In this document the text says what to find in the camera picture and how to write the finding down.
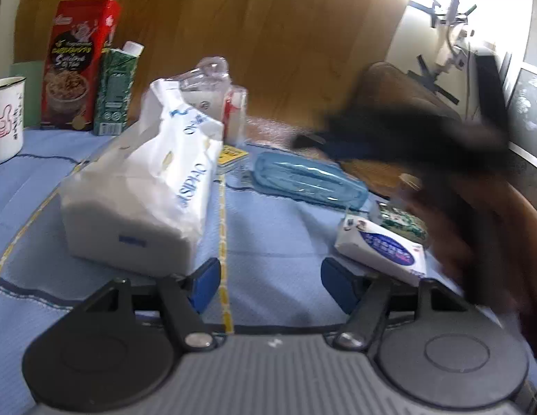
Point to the white enamel mug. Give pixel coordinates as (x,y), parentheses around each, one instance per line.
(7,125)

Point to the red cereal box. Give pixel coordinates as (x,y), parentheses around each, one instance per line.
(74,65)

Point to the white blue soap packet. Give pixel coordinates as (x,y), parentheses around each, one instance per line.
(381,248)

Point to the white power strip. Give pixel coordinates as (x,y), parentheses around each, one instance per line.
(450,49)

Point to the person's right hand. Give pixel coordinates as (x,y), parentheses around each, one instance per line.
(450,233)

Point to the blue transparent pouch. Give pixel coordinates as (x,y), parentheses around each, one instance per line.
(307,181)

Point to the small yellow box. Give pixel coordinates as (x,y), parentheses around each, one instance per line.
(231,158)

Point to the clear crumpled plastic bag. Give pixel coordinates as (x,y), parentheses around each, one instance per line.
(210,69)

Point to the wood grain panel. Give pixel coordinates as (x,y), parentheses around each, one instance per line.
(251,30)

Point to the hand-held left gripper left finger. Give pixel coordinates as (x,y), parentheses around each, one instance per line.
(206,283)

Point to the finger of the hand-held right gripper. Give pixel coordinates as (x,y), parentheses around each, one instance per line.
(337,138)

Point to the green pocket tissue packet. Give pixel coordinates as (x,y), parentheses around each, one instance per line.
(400,220)

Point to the blue quilted bedsheet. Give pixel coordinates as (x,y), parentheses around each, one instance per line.
(277,242)

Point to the large white tissue pack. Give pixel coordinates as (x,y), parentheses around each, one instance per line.
(134,199)

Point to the green drink carton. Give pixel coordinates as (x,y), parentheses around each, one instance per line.
(115,90)

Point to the frosted patterned sliding door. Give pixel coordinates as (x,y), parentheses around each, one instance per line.
(528,99)

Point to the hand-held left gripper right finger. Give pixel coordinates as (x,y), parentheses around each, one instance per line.
(340,287)

